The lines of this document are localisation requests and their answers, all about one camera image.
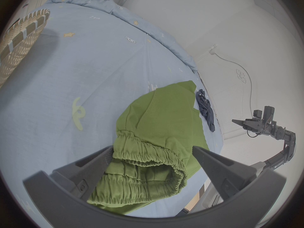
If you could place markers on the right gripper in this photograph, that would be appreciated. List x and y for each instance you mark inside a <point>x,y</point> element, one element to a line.
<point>255,126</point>

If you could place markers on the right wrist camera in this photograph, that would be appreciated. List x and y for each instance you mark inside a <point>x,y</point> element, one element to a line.
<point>257,113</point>

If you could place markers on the green shorts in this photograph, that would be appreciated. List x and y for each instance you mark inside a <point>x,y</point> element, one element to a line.
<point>161,127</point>

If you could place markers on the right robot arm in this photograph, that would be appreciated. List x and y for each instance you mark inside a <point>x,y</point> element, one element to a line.
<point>287,139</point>

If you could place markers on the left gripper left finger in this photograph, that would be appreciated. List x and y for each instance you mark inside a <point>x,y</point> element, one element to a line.
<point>80,170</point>

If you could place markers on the round woven basket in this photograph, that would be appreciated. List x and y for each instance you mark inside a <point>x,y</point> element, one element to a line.
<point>21,39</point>

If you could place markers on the bed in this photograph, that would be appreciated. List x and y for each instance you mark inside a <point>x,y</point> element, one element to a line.
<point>83,79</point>

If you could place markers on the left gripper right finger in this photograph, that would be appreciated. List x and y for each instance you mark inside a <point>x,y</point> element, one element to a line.
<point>223,172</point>

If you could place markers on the pale blue quilt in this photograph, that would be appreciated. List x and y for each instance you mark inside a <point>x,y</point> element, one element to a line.
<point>133,15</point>

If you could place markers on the dark blue garment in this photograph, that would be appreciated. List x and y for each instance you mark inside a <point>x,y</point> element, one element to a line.
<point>207,113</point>

